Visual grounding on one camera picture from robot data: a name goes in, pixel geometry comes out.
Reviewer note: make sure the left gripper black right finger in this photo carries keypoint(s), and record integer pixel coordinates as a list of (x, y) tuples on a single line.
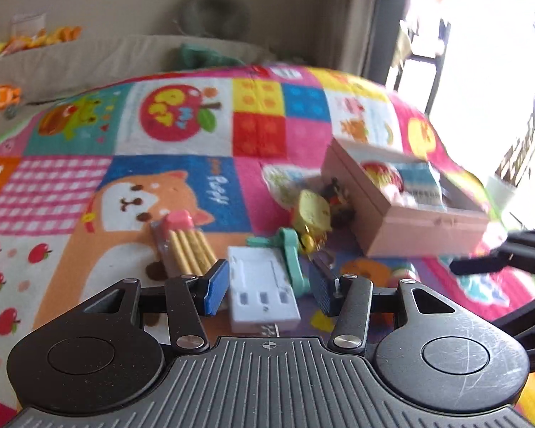
[(348, 299)]

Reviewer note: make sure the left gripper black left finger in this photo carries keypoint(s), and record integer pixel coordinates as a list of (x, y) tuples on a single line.
[(188, 299)]

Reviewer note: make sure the white usb hub adapter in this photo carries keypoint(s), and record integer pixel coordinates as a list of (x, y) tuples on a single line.
[(260, 291)]

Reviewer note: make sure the yellow cheese keychain toy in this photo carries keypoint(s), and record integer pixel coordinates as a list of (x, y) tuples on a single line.
[(311, 220)]

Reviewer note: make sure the yellow pencils pack pink eraser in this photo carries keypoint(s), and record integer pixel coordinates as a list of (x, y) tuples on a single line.
[(183, 249)]

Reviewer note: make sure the black red mouse figure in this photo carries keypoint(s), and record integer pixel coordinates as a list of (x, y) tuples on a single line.
[(341, 208)]

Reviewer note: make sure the teal plastic clip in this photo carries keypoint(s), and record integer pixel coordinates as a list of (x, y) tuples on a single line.
[(288, 242)]

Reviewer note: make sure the colourful patchwork play mat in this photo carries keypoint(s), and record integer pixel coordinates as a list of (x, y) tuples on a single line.
[(84, 337)]

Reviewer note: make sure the blue white milk carton toy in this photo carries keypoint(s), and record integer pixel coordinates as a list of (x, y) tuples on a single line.
[(422, 181)]

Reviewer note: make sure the teal green cloth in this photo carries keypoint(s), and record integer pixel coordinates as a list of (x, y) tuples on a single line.
[(195, 57)]

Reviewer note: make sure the beige sofa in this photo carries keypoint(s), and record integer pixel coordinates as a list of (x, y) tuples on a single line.
[(57, 71)]

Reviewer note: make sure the orange fish plush toy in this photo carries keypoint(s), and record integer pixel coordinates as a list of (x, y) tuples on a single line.
[(9, 96)]

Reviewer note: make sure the grey round cushion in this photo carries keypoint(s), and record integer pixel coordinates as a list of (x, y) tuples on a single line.
[(214, 19)]

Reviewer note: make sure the row of orange plush toys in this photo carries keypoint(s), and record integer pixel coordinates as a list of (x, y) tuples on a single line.
[(41, 39)]

